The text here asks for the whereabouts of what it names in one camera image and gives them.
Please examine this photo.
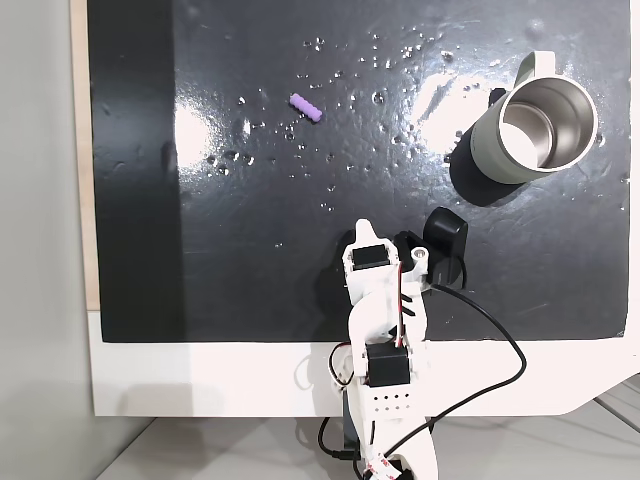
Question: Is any purple ribbed pen grip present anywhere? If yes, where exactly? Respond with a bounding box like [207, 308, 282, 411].
[288, 92, 323, 124]

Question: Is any black glossy table mat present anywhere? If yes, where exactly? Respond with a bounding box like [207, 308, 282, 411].
[86, 0, 630, 345]

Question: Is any pale green steel mug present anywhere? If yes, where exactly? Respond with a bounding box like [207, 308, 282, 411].
[466, 49, 600, 187]

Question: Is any black camera cable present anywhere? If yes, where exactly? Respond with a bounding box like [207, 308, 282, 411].
[317, 282, 528, 464]

